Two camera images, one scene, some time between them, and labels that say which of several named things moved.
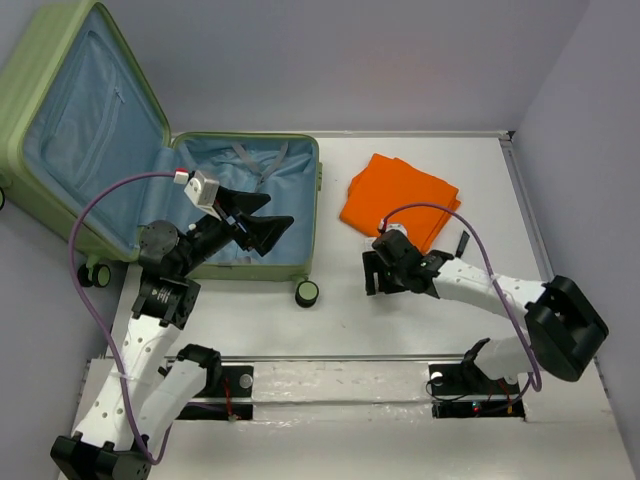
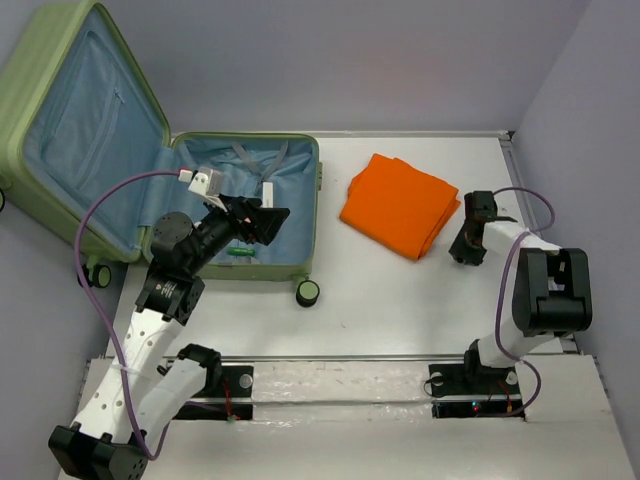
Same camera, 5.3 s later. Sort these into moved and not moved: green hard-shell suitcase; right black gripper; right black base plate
Moved: right black gripper
Not moved: right black base plate; green hard-shell suitcase
